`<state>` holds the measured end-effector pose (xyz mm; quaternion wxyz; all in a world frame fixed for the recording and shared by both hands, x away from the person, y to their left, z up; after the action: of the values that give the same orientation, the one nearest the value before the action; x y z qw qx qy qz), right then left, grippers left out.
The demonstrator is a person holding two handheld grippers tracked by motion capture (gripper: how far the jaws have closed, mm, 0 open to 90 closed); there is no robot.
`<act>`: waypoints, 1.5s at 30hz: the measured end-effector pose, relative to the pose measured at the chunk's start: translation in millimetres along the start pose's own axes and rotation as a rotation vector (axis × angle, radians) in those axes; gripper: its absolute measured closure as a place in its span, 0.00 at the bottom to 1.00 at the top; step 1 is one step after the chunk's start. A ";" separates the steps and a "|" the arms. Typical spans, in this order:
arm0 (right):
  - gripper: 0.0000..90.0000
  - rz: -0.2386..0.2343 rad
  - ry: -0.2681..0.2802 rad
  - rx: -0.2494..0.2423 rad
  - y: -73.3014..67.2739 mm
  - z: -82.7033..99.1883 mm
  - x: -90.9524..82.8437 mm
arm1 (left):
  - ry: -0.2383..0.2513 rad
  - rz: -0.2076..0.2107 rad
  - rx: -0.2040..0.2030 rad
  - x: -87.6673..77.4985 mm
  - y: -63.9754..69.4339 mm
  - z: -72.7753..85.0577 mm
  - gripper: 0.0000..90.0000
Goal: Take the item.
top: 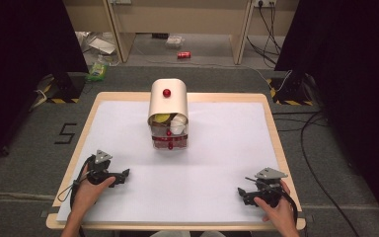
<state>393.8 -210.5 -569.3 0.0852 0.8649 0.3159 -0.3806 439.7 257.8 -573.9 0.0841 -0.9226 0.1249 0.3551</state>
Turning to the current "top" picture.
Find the black stand base striped tape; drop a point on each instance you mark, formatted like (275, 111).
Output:
(66, 88)
(291, 90)

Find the white table mat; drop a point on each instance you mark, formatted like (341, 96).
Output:
(194, 184)

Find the clear plastic bag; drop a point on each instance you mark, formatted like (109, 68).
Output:
(174, 42)

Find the green packet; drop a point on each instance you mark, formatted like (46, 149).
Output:
(96, 71)

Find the white wall socket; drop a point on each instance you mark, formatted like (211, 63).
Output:
(264, 3)

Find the person's right hand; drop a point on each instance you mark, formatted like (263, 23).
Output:
(279, 215)

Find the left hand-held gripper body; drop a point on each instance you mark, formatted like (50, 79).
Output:
(99, 168)

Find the red drink can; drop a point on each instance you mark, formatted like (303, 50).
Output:
(184, 54)

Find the yellow round item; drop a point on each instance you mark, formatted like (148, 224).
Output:
(163, 118)

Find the person's left hand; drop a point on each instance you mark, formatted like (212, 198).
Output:
(89, 191)

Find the brown item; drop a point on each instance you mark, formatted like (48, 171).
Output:
(159, 125)

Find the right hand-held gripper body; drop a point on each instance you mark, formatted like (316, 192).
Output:
(269, 187)

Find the white cabinet with red knobs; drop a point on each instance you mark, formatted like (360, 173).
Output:
(168, 108)

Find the black curtain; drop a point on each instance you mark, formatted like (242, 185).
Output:
(23, 59)
(352, 82)

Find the crumpled white packaging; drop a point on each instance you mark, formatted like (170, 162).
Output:
(98, 43)

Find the white crumpled item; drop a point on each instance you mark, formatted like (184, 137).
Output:
(178, 125)

